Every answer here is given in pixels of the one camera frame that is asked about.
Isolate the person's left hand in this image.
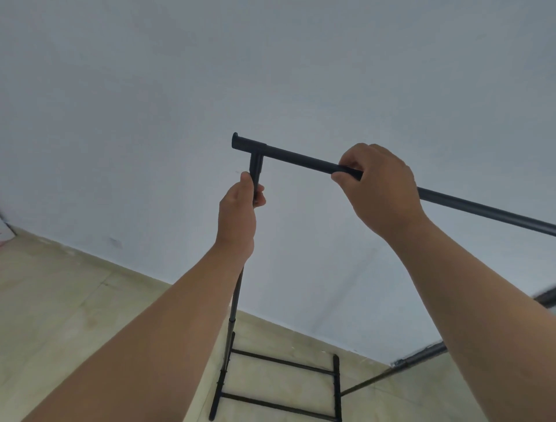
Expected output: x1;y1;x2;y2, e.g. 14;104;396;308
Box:
215;170;267;263

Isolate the person's right hand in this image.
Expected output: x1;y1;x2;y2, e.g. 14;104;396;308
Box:
331;142;433;249

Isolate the black metal clothes rack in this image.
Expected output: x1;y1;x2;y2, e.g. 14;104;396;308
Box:
208;132;556;422

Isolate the person's right forearm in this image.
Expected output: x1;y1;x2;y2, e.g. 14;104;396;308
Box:
387;220;556;422

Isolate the person's left forearm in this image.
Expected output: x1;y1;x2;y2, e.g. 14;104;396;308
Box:
21;241;257;422

